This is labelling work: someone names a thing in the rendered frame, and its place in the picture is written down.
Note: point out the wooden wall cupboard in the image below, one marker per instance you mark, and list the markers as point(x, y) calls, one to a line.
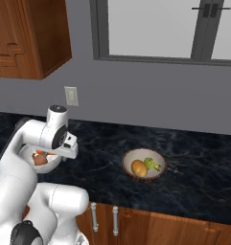
point(30, 35)

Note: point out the grey window frame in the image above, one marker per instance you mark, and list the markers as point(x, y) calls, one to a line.
point(101, 32)

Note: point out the yellow potato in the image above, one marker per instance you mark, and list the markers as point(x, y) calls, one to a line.
point(139, 168)

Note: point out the wooden base cupboard door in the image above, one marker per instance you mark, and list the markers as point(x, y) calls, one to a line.
point(171, 231)
point(101, 228)

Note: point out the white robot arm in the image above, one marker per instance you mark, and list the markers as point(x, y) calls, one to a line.
point(14, 188)

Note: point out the orange carrot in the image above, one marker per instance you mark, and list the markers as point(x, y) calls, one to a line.
point(41, 151)

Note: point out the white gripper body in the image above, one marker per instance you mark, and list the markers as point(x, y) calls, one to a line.
point(68, 152)

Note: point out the green broccoli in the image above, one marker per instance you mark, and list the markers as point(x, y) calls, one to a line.
point(151, 163)

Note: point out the white bowl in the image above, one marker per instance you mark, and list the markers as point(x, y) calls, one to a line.
point(47, 166)

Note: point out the brown wooden bowl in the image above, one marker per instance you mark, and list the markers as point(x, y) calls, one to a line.
point(144, 179)

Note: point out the white wall outlet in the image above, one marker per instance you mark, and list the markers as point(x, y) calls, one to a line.
point(71, 96)

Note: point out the brown onion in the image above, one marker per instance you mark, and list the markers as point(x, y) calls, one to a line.
point(40, 160)

